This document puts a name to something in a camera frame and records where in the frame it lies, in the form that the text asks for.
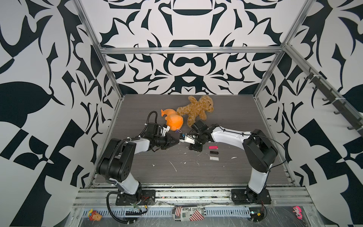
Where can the pink toy figure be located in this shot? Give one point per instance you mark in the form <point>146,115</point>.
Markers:
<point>298,212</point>

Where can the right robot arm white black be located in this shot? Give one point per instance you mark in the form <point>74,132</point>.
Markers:
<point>259,150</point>

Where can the printed label sticker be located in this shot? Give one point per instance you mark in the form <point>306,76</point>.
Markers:
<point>189,213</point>

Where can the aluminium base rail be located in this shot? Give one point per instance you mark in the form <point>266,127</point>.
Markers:
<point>281,196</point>

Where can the aluminium frame post left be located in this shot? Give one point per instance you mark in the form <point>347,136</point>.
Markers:
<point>92,35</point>

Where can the wall hook rack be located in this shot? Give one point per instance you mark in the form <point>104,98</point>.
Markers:
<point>332,96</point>

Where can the white paper tag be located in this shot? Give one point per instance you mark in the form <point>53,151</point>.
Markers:
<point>214,158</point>

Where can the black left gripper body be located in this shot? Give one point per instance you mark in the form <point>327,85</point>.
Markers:
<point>164,142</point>

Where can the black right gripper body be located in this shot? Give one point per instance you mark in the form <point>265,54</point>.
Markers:
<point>198,142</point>

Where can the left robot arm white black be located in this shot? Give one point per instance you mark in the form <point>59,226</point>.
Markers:
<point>116,161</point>

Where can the orange plush fish toy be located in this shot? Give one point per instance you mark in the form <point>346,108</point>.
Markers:
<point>173,119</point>

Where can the colourful small toy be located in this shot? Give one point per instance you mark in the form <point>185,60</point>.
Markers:
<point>94,215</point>

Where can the brown teddy bear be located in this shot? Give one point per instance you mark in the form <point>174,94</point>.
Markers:
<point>196,108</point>

